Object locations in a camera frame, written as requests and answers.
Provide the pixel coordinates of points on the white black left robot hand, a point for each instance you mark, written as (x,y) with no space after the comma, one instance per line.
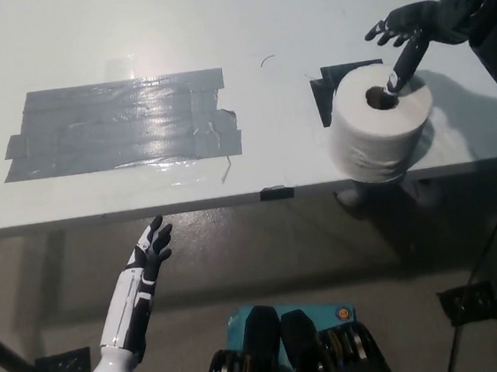
(124,310)

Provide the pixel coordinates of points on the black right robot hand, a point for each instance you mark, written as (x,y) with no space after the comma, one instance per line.
(448,14)

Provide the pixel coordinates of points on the white toilet paper roll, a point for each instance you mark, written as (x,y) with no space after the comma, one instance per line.
(373,142)

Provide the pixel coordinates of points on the black square marker pad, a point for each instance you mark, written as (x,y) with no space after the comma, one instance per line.
(324,98)

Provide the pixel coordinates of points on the pale shoe toe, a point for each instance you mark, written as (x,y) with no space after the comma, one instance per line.
(348,197)

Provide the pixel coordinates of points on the grey duct tape patch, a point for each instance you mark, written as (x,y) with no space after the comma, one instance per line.
(122,126)

